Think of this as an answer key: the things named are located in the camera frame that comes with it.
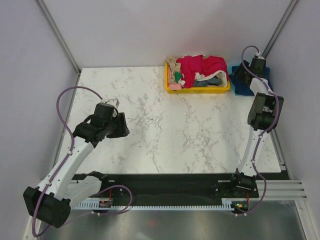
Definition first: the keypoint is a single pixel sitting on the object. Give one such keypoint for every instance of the yellow plastic bin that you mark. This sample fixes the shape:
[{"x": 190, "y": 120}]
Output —
[{"x": 194, "y": 90}]

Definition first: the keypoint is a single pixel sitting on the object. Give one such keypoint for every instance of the white slotted cable duct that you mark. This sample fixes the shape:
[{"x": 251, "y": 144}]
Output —
[{"x": 103, "y": 204}]

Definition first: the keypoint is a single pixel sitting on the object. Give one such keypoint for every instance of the grey blue garment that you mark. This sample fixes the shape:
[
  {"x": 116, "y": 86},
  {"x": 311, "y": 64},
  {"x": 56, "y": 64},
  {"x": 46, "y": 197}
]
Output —
[{"x": 214, "y": 81}]

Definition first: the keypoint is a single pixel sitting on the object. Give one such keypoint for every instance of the right aluminium frame post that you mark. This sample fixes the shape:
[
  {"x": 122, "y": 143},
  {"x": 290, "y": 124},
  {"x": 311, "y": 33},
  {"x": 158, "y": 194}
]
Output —
[{"x": 279, "y": 28}]

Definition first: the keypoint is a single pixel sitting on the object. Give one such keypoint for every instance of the aluminium frame post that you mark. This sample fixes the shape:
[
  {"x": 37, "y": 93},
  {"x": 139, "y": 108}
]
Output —
[
  {"x": 58, "y": 35},
  {"x": 279, "y": 28}
]

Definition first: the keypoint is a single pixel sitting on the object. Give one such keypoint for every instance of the red t-shirt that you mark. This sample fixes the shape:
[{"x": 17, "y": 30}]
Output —
[{"x": 192, "y": 67}]

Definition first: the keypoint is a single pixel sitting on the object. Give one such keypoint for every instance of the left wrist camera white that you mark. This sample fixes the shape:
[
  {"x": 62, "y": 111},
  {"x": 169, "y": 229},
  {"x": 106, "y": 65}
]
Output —
[{"x": 114, "y": 102}]

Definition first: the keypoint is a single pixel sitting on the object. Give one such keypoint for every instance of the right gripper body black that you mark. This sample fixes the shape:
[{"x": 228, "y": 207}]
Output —
[{"x": 241, "y": 76}]

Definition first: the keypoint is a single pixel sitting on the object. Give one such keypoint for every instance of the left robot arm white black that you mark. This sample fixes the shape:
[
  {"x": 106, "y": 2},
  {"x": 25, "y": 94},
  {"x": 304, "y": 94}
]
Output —
[{"x": 52, "y": 200}]

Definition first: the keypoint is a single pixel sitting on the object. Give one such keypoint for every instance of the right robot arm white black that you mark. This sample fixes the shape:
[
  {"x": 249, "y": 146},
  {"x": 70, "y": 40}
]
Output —
[{"x": 263, "y": 117}]

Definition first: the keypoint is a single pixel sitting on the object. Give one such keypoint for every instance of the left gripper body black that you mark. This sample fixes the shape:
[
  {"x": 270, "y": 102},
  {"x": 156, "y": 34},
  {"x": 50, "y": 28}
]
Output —
[{"x": 112, "y": 127}]

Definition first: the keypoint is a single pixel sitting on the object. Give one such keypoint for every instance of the folded teal t-shirt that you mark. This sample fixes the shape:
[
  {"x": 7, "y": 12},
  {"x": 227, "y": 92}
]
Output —
[{"x": 231, "y": 69}]

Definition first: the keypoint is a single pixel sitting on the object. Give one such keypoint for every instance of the pink cloth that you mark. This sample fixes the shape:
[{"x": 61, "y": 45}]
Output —
[{"x": 174, "y": 86}]

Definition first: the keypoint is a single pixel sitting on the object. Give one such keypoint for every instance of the left aluminium frame post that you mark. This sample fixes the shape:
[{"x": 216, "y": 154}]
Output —
[{"x": 58, "y": 35}]

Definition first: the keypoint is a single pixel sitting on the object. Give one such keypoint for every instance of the beige white green shirt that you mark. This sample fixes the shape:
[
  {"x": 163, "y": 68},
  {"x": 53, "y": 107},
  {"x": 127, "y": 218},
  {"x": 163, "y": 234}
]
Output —
[{"x": 174, "y": 67}]

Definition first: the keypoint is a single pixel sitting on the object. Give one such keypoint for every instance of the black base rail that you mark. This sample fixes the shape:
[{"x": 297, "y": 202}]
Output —
[{"x": 169, "y": 188}]

